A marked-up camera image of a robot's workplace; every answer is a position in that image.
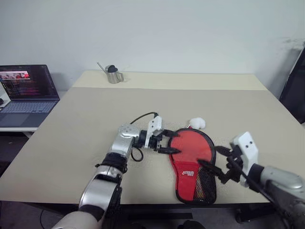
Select steel watering can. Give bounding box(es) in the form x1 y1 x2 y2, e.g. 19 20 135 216
96 61 124 84

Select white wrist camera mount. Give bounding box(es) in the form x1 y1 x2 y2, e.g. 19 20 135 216
143 115 165 149
229 131 259 188

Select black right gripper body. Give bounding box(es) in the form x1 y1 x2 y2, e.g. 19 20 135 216
221 145 245 185

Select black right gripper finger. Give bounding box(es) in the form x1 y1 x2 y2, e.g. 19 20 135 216
197 159 227 179
213 146 233 156

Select white ping pong ball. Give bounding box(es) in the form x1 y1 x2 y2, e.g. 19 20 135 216
189 117 206 130

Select dark grey open laptop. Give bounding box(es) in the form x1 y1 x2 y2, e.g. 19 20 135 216
0 64 61 128

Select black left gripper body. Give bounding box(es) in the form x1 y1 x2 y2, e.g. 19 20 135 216
148 129 168 152

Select black table frame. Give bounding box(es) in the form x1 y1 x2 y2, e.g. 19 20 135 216
118 203 283 224

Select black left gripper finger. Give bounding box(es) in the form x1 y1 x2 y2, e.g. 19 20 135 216
163 129 180 138
158 146 181 154

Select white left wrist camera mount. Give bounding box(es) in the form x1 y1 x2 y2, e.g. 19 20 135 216
143 115 165 149

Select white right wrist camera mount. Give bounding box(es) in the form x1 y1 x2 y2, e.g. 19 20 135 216
229 131 259 188

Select red table tennis paddle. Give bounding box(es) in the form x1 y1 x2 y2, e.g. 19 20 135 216
170 129 214 167

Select red black paddle case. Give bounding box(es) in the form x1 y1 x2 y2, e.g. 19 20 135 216
167 127 218 206

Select dark rounded shape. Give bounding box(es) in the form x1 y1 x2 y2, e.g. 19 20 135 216
182 219 206 229

